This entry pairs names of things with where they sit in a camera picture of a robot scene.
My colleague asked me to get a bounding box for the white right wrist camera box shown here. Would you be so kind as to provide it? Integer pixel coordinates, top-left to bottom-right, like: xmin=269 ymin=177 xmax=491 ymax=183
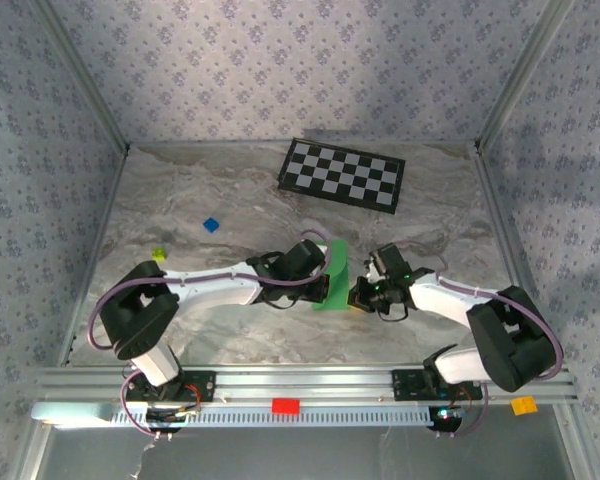
xmin=363 ymin=252 xmax=386 ymax=281

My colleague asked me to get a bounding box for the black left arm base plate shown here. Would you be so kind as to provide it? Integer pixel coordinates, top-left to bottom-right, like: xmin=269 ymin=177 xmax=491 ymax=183
xmin=124 ymin=369 xmax=217 ymax=404

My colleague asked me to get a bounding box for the black white checkerboard board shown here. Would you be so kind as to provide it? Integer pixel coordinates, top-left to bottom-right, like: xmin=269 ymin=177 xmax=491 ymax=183
xmin=277 ymin=137 xmax=407 ymax=215

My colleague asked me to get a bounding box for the aluminium frame bar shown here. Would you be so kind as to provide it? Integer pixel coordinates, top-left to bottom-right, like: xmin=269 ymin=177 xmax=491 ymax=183
xmin=472 ymin=148 xmax=557 ymax=365
xmin=57 ymin=147 xmax=131 ymax=369
xmin=127 ymin=139 xmax=479 ymax=150

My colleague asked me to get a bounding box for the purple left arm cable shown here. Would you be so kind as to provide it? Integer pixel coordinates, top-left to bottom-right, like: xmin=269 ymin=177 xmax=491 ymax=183
xmin=90 ymin=229 xmax=331 ymax=441

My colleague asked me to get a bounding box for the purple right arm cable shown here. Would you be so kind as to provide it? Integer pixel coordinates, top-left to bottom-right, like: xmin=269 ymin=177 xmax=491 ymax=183
xmin=399 ymin=242 xmax=565 ymax=439

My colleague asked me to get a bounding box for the orange toy brick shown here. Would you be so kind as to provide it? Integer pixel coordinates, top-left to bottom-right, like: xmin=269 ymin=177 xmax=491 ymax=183
xmin=510 ymin=395 xmax=539 ymax=417

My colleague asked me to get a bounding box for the aluminium mounting rail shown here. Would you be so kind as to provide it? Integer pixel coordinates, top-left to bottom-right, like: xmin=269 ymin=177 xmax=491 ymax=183
xmin=27 ymin=363 xmax=580 ymax=406

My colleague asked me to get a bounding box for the black controller box with wires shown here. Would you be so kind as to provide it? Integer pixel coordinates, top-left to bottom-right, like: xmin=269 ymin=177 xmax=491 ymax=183
xmin=146 ymin=405 xmax=202 ymax=425

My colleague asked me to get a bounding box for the white slotted cable duct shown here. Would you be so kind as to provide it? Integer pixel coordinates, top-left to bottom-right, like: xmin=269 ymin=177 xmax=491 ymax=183
xmin=110 ymin=402 xmax=434 ymax=429

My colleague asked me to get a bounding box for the aluminium frame post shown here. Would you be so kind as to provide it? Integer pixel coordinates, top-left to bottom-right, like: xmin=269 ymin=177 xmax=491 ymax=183
xmin=474 ymin=0 xmax=576 ymax=150
xmin=32 ymin=0 xmax=131 ymax=151

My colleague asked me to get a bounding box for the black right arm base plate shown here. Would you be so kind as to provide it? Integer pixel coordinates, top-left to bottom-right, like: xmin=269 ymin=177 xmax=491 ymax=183
xmin=390 ymin=368 xmax=484 ymax=402

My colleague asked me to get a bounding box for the green paper sheet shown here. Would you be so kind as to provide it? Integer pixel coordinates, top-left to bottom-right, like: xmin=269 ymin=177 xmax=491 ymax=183
xmin=310 ymin=239 xmax=352 ymax=312

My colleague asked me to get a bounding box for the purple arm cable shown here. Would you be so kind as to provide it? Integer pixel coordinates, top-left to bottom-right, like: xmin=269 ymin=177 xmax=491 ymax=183
xmin=399 ymin=242 xmax=565 ymax=439
xmin=90 ymin=229 xmax=331 ymax=441

